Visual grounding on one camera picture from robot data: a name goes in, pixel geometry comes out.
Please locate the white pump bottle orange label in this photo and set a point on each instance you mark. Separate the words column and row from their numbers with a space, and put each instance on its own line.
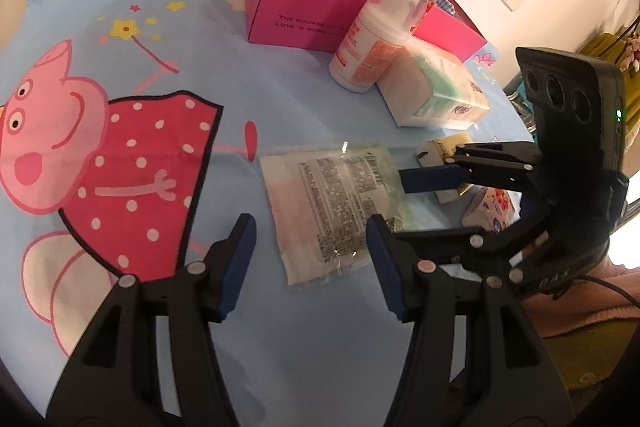
column 365, row 52

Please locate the hanging plush toy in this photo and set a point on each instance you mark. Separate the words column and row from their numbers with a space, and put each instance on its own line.
column 631, row 54

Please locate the clear plastic sachet pack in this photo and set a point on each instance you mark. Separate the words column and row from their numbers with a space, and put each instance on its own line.
column 325, row 207

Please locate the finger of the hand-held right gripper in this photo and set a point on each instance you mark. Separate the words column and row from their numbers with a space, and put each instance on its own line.
column 475, row 242
column 430, row 179

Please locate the small floral tissue packet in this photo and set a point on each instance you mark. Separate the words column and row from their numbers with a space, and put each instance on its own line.
column 492, row 207

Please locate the yellow tissue packet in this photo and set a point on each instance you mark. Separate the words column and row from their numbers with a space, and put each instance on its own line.
column 440, row 150

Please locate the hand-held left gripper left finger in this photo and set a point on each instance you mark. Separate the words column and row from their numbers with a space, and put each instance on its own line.
column 240, row 267

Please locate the pink knitted blanket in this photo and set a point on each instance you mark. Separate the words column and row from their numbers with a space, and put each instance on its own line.
column 600, row 312

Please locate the cartoon pig printed bed sheet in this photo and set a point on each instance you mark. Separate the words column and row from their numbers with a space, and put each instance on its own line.
column 175, row 57

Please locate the yellow garment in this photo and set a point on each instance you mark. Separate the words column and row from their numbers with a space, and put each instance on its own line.
column 600, row 44

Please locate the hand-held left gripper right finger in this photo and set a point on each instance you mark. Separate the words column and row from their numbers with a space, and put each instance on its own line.
column 382, row 267

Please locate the pastel tissue pack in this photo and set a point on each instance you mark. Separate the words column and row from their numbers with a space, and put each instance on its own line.
column 430, row 87

